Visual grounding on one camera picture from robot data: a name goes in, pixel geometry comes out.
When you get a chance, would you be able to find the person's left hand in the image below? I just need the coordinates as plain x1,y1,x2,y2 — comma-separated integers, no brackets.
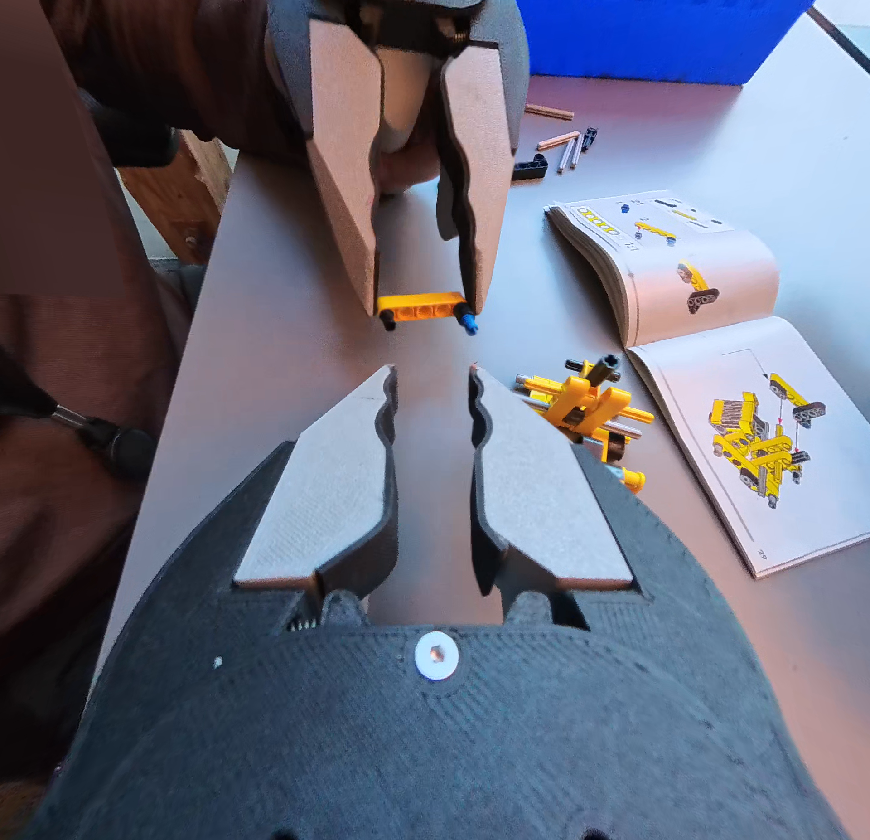
377,129,444,197

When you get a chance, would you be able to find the yellow lego assembly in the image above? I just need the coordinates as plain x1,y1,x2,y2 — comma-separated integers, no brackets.
513,354,655,495

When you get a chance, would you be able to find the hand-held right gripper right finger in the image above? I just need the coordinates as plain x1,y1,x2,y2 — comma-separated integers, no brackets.
468,363,638,597

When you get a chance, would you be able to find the person's left forearm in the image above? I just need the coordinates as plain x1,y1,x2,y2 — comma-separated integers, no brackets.
30,0,310,169

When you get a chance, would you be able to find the yellow lego beam with pins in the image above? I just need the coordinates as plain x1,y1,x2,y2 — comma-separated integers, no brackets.
376,291,479,338

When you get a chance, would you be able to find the wooden furniture frame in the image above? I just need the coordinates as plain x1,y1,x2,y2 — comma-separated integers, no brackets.
117,129,235,267

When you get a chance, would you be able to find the lego instruction booklet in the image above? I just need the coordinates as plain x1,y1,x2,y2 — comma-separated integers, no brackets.
544,189,870,580

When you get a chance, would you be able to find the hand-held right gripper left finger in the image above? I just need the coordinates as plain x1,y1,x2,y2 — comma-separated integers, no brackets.
233,364,400,602

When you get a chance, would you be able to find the black cable plug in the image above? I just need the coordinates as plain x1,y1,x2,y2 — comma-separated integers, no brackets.
0,349,159,482

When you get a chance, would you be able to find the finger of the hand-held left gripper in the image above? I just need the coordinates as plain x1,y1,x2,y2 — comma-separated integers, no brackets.
435,46,516,316
304,19,386,319

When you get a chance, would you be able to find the blue plastic bin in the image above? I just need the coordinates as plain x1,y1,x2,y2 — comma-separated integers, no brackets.
510,0,841,87

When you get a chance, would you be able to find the person's brown clothing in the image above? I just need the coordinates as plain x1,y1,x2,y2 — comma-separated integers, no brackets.
0,269,194,796

